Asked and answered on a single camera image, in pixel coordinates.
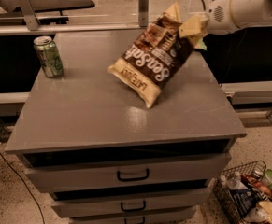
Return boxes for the bottom drawer black handle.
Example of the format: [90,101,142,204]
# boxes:
[124,217,146,224]

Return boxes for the top drawer black handle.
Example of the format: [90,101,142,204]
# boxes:
[116,169,150,182]

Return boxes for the wire basket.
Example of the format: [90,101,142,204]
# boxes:
[213,161,272,224]

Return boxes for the green snack bag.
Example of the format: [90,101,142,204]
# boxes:
[194,37,207,50]

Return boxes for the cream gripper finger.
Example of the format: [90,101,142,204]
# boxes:
[189,35,205,48]
[179,14,203,38]

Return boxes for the middle drawer black handle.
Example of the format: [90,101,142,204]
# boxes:
[120,201,147,213]

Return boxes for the black floor cable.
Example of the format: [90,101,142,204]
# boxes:
[0,121,47,224]

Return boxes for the tan bag in basket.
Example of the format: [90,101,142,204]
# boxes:
[243,201,272,224]

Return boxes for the brown Late July chip bag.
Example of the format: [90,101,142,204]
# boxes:
[107,3,193,108]

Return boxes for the blue snack bag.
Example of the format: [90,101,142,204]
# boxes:
[230,189,257,217]

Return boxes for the grey drawer cabinet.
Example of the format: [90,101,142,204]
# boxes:
[6,30,245,224]

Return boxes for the drawer black handle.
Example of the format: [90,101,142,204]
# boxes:
[120,201,147,213]
[116,169,150,182]
[124,217,146,224]

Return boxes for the green soda can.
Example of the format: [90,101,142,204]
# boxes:
[34,35,63,77]

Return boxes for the clear water bottle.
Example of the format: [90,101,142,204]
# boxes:
[219,171,248,190]

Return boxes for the red snack packet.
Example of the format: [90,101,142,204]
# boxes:
[241,172,272,197]

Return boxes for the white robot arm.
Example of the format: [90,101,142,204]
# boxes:
[179,0,272,45]

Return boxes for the metal rail with brackets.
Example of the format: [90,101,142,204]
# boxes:
[0,0,272,37]

